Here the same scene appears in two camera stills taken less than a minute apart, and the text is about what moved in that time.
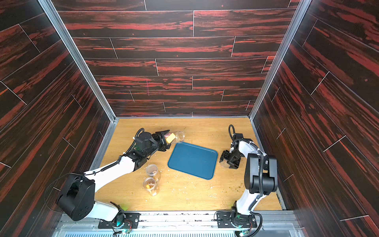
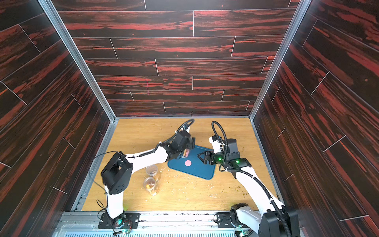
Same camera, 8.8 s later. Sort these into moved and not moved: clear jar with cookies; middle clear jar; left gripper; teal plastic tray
Moved: clear jar with cookies; left gripper
Not moved: middle clear jar; teal plastic tray
